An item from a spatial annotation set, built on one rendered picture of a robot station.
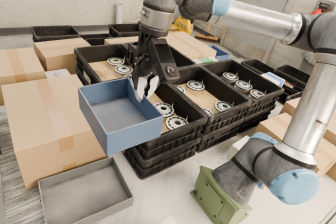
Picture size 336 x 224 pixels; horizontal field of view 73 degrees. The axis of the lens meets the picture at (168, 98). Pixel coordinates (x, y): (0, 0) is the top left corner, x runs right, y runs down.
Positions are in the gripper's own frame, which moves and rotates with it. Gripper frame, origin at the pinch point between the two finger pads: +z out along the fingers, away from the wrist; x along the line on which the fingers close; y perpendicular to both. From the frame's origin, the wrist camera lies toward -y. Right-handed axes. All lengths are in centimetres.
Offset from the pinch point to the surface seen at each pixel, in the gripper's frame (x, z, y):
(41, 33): -4, 59, 212
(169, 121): -24.7, 23.6, 13.3
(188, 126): -24.1, 16.5, 1.6
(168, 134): -14.4, 17.7, 1.0
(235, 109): -52, 14, 3
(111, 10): -136, 63, 357
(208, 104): -54, 24, 20
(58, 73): 6, 33, 79
